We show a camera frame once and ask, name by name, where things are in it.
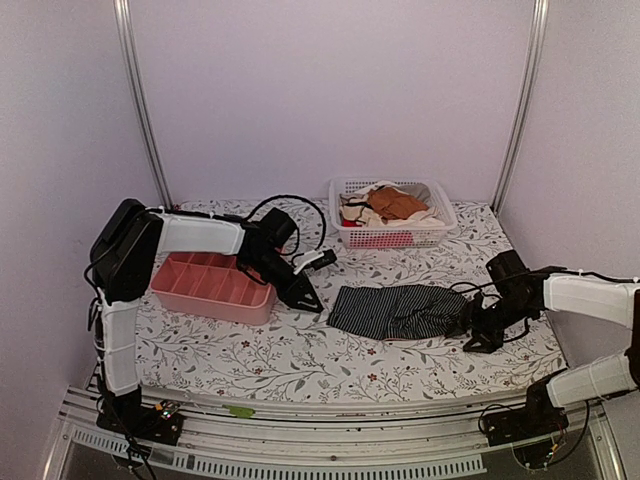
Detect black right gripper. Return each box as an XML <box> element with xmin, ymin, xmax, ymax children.
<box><xmin>446</xmin><ymin>294</ymin><xmax>535</xmax><ymax>353</ymax></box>

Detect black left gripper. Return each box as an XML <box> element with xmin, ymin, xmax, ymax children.
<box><xmin>246</xmin><ymin>249</ymin><xmax>325</xmax><ymax>314</ymax></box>

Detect navy striped underwear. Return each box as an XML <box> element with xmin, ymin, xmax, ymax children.
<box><xmin>327</xmin><ymin>285</ymin><xmax>468</xmax><ymax>341</ymax></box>

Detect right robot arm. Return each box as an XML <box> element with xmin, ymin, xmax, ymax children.
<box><xmin>464</xmin><ymin>250</ymin><xmax>639</xmax><ymax>436</ymax></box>

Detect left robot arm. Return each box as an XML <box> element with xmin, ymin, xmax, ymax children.
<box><xmin>84</xmin><ymin>199</ymin><xmax>323</xmax><ymax>434</ymax></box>

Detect floral table mat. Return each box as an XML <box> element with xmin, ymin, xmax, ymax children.
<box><xmin>136</xmin><ymin>200</ymin><xmax>565</xmax><ymax>404</ymax></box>

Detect pink plastic divider box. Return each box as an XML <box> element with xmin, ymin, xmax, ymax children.
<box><xmin>150</xmin><ymin>252</ymin><xmax>275</xmax><ymax>326</ymax></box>

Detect white plastic laundry basket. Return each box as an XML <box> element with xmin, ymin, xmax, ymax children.
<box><xmin>329</xmin><ymin>177</ymin><xmax>457</xmax><ymax>249</ymax></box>

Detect pile of clothes in basket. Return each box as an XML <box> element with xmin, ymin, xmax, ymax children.
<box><xmin>339</xmin><ymin>180</ymin><xmax>445</xmax><ymax>229</ymax></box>

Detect green leaf scrap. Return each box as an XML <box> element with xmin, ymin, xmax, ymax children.
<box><xmin>224</xmin><ymin>405</ymin><xmax>255</xmax><ymax>419</ymax></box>

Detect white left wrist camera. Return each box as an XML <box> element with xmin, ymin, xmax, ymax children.
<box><xmin>292</xmin><ymin>249</ymin><xmax>337</xmax><ymax>274</ymax></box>

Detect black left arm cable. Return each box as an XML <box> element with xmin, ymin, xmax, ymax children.
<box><xmin>247</xmin><ymin>194</ymin><xmax>329</xmax><ymax>261</ymax></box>

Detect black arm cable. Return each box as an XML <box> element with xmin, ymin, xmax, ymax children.
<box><xmin>247</xmin><ymin>194</ymin><xmax>329</xmax><ymax>261</ymax></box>
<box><xmin>449</xmin><ymin>279</ymin><xmax>501</xmax><ymax>301</ymax></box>

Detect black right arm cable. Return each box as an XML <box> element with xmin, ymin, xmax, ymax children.
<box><xmin>449</xmin><ymin>279</ymin><xmax>501</xmax><ymax>301</ymax></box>

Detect front aluminium rail base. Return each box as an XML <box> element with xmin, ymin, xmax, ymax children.
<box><xmin>42</xmin><ymin>384</ymin><xmax>631</xmax><ymax>479</ymax></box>

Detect left aluminium frame post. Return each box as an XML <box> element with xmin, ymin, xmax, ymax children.
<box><xmin>113</xmin><ymin>0</ymin><xmax>173</xmax><ymax>207</ymax></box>

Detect aluminium frame post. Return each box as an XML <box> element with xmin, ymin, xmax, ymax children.
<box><xmin>113</xmin><ymin>0</ymin><xmax>173</xmax><ymax>207</ymax></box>
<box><xmin>491</xmin><ymin>0</ymin><xmax>550</xmax><ymax>217</ymax></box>

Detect right aluminium frame post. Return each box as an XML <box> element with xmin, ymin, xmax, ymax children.
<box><xmin>491</xmin><ymin>0</ymin><xmax>550</xmax><ymax>217</ymax></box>

